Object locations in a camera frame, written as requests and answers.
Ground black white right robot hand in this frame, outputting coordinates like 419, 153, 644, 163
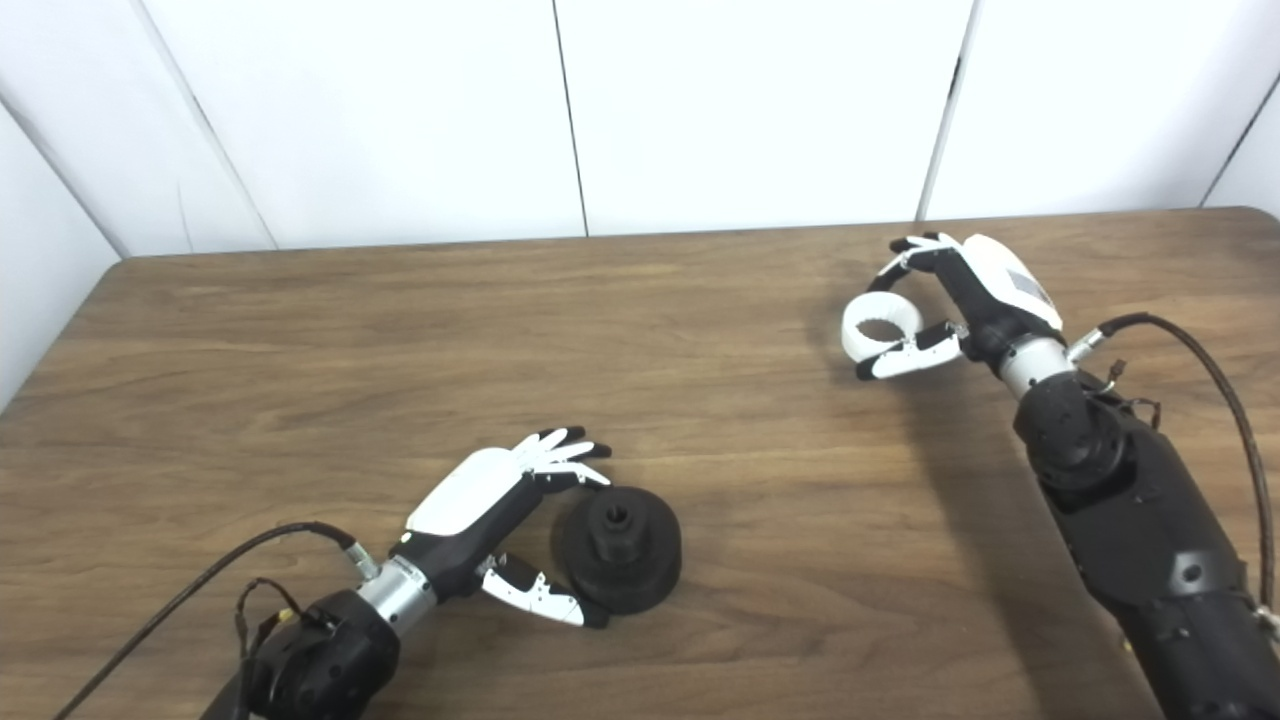
855, 232, 1064, 382

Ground white plastic ring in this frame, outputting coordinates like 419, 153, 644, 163
841, 290, 923, 363

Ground round black part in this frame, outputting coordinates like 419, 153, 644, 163
550, 486, 684, 616

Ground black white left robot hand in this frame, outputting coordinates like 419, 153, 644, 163
388, 427, 613, 629

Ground thin right arm wires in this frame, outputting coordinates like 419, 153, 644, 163
1095, 360, 1161, 431

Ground thin left arm wires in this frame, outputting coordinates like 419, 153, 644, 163
234, 578, 336, 661

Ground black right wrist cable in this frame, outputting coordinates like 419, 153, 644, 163
1065, 313, 1280, 621

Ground thin arm wires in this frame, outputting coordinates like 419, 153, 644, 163
1095, 360, 1161, 431
234, 578, 336, 661

